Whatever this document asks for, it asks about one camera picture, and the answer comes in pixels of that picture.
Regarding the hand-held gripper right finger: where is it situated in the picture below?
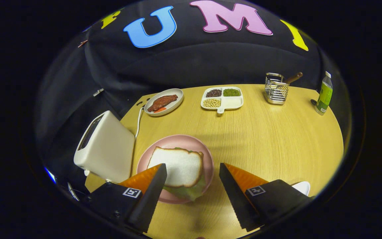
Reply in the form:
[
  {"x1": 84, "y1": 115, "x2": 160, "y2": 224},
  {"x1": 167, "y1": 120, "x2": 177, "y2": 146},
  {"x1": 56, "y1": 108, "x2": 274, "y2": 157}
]
[{"x1": 219, "y1": 162, "x2": 314, "y2": 232}]

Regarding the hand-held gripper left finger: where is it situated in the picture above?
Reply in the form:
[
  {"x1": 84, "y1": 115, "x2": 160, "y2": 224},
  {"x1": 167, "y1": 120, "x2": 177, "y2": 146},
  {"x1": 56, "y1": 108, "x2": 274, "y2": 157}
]
[{"x1": 85, "y1": 163, "x2": 167, "y2": 233}]

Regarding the green lettuce leaf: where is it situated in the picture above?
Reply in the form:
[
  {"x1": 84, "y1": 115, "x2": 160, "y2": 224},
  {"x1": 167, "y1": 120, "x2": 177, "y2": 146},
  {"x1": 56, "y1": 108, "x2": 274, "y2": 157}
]
[{"x1": 163, "y1": 148, "x2": 208, "y2": 202}]

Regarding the toasted white bread slice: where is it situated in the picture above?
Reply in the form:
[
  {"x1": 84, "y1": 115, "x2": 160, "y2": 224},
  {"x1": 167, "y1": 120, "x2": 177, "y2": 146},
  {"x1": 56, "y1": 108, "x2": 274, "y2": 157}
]
[{"x1": 147, "y1": 146, "x2": 205, "y2": 188}]

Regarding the pink plate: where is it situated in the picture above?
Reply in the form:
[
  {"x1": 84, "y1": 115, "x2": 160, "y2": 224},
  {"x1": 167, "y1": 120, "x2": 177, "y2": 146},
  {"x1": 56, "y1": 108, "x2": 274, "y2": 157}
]
[{"x1": 136, "y1": 134, "x2": 215, "y2": 204}]

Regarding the white toaster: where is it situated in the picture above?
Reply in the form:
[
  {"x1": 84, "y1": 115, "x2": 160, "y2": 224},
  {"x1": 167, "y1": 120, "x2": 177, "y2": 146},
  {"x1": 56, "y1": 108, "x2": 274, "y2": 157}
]
[{"x1": 73, "y1": 110, "x2": 136, "y2": 184}]

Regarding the white-edged screen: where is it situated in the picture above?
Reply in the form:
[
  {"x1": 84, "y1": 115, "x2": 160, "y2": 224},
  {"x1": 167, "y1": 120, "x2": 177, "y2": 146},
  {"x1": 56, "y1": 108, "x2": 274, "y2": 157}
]
[{"x1": 67, "y1": 181, "x2": 80, "y2": 202}]

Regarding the white divided tray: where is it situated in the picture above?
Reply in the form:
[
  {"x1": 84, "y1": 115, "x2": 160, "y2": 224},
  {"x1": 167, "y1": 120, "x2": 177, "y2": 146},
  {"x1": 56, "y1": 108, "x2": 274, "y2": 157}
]
[{"x1": 200, "y1": 86, "x2": 244, "y2": 114}]

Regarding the brown steak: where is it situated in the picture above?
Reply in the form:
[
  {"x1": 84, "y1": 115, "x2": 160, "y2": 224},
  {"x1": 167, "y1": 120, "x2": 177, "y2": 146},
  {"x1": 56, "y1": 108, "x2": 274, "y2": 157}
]
[{"x1": 147, "y1": 95, "x2": 179, "y2": 112}]

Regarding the grey plate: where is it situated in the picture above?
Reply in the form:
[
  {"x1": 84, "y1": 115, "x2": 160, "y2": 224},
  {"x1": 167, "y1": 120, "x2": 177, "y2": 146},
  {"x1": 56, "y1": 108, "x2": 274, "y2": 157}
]
[{"x1": 144, "y1": 88, "x2": 184, "y2": 117}]

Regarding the lit computer monitor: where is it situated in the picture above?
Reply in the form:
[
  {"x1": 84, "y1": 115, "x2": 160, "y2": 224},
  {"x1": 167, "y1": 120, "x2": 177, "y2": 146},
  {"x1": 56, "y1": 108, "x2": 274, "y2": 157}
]
[{"x1": 43, "y1": 166, "x2": 57, "y2": 184}]

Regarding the green bottle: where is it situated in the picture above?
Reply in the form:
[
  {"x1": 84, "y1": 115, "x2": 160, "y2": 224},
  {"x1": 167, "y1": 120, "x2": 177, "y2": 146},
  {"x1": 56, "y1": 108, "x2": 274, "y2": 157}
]
[{"x1": 315, "y1": 71, "x2": 333, "y2": 116}]

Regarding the black backdrop cloth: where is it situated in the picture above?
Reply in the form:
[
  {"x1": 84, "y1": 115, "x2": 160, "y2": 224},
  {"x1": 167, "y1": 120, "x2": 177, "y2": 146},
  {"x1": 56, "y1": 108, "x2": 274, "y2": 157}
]
[{"x1": 35, "y1": 0, "x2": 347, "y2": 180}]

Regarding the white toaster cable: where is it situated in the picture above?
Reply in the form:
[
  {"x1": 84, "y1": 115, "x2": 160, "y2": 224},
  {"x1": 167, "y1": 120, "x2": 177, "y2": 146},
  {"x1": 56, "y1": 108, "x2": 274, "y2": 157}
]
[{"x1": 135, "y1": 106, "x2": 145, "y2": 139}]

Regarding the metal wire basket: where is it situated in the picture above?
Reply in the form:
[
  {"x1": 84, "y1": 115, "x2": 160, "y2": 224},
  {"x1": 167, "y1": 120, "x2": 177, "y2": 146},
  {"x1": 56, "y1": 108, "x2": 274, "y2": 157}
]
[{"x1": 265, "y1": 73, "x2": 289, "y2": 105}]

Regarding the wooden tool handle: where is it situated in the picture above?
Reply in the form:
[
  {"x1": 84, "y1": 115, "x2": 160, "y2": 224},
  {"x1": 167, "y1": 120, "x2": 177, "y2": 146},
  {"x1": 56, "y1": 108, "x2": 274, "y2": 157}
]
[{"x1": 284, "y1": 72, "x2": 303, "y2": 85}]

